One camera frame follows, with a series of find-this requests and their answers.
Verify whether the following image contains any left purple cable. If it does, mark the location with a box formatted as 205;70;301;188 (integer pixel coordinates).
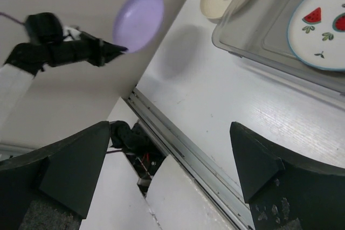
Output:
0;11;26;26

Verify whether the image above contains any purple plastic plate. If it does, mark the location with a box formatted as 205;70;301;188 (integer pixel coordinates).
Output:
112;0;165;53

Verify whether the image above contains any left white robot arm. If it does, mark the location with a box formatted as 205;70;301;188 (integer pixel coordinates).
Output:
1;12;128;125

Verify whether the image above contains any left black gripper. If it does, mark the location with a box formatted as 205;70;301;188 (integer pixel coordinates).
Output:
25;12;129;67

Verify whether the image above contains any clear plastic bin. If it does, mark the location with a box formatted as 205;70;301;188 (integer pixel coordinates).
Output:
212;0;344;93

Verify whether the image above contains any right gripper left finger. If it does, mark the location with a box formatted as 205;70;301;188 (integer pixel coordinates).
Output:
1;121;111;229

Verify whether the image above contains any white watermelon pattern plate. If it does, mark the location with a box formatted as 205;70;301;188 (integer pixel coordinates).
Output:
287;0;344;72

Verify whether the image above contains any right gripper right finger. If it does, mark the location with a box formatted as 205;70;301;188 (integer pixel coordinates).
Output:
230;122;344;229

